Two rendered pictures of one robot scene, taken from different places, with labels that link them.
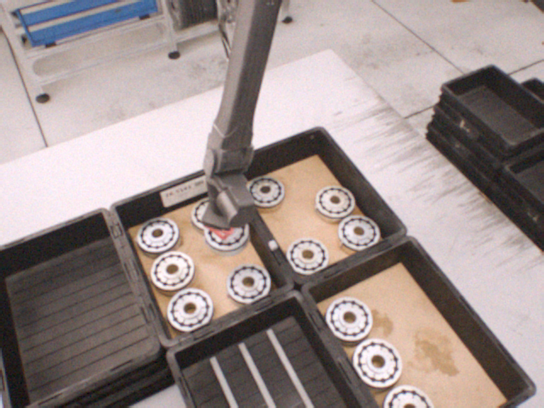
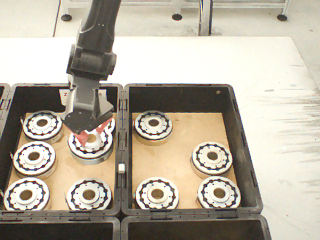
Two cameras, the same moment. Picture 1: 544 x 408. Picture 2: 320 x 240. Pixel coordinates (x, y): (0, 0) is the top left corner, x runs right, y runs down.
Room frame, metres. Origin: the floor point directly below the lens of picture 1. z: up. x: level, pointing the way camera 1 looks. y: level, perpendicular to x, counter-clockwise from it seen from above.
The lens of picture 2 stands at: (0.12, -0.26, 1.65)
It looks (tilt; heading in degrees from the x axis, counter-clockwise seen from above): 47 degrees down; 23
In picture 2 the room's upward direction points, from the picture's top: 4 degrees clockwise
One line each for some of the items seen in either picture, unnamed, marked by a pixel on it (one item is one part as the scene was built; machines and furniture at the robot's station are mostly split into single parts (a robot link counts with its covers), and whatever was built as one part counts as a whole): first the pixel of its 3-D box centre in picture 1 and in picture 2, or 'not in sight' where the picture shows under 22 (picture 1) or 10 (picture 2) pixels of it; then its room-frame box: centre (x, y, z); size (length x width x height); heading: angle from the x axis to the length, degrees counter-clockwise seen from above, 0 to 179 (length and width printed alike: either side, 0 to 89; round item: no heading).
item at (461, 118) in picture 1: (481, 141); not in sight; (1.44, -0.90, 0.37); 0.40 x 0.30 x 0.45; 30
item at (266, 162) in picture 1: (309, 210); (183, 155); (0.70, -0.09, 0.87); 0.40 x 0.30 x 0.11; 28
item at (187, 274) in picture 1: (172, 270); (34, 158); (0.53, 0.24, 0.86); 0.10 x 0.10 x 0.01
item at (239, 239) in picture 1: (226, 230); (90, 140); (0.60, 0.11, 0.93); 0.10 x 0.10 x 0.01
